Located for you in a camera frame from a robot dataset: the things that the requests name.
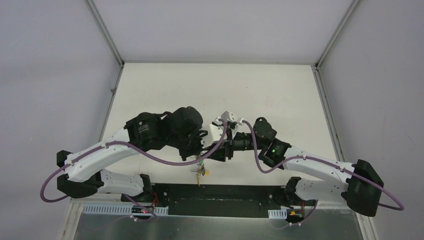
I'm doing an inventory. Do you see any aluminium frame rail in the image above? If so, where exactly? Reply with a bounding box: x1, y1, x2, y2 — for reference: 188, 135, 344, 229
81, 180, 351, 207

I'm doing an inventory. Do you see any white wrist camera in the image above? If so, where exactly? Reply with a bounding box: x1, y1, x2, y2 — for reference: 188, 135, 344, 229
201, 117, 227, 149
220, 111, 245, 130

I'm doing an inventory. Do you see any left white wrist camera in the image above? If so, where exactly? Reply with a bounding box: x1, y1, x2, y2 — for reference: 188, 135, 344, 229
201, 117, 227, 149

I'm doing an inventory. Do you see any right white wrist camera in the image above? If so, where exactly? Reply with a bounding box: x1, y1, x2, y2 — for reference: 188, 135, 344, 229
220, 111, 245, 130

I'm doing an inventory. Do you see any left controller board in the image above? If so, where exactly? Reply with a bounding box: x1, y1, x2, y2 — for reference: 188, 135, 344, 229
131, 205, 155, 214

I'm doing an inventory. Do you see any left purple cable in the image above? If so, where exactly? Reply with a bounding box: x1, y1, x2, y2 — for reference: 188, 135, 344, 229
39, 118, 229, 222

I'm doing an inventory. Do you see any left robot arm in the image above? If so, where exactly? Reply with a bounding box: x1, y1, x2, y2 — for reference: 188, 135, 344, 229
56, 106, 208, 203

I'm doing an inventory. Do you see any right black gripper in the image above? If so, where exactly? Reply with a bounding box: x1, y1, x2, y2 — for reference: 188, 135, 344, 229
201, 125, 266, 162

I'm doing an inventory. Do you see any right controller board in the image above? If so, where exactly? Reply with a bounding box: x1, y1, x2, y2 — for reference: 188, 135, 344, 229
286, 209, 305, 224

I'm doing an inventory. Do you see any large keyring with keys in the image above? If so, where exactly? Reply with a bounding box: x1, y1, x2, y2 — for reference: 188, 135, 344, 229
191, 160, 210, 187

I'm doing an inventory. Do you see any controller board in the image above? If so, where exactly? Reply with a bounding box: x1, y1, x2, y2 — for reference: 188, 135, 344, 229
286, 209, 305, 224
131, 205, 155, 214

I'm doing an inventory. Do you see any purple cable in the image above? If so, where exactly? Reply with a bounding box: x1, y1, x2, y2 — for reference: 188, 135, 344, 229
39, 118, 229, 222
241, 119, 406, 226

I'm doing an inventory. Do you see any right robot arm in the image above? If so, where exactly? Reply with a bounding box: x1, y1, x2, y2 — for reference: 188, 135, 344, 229
200, 117, 384, 217

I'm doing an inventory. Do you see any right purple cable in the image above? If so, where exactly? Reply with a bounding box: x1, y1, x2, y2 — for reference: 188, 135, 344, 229
241, 119, 406, 226

